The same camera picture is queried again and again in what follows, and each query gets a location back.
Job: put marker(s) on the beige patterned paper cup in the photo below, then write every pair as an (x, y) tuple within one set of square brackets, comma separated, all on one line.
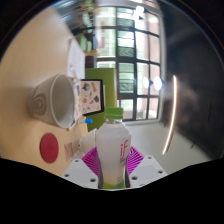
[(43, 103)]

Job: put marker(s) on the group of wooden green-seated chairs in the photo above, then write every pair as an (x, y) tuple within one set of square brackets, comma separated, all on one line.
[(86, 41)]

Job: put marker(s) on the green upholstered bench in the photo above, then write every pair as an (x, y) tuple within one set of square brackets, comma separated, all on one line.
[(108, 86)]

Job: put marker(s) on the black-framed window wall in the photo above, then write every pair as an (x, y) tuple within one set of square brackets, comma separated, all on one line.
[(140, 66)]

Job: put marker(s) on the small white paper packet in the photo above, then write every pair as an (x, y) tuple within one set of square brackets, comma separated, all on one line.
[(68, 151)]

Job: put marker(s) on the curved linear ceiling light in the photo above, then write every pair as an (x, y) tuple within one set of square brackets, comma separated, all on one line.
[(172, 113)]

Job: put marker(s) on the blue-capped white pen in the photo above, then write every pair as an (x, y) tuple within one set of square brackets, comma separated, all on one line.
[(87, 121)]

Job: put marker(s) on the flat round red coaster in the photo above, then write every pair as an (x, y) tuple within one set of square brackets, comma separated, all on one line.
[(49, 147)]

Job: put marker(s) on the clear green-capped drink bottle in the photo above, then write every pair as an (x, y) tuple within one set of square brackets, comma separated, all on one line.
[(111, 150)]

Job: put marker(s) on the group of pendant lamps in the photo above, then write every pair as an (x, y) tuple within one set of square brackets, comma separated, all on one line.
[(157, 83)]

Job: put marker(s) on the white paper sheets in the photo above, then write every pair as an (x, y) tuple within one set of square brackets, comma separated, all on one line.
[(76, 60)]

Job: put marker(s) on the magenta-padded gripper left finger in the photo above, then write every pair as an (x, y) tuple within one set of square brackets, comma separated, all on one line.
[(80, 173)]

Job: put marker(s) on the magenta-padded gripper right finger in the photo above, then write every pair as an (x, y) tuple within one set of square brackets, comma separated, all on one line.
[(146, 171)]

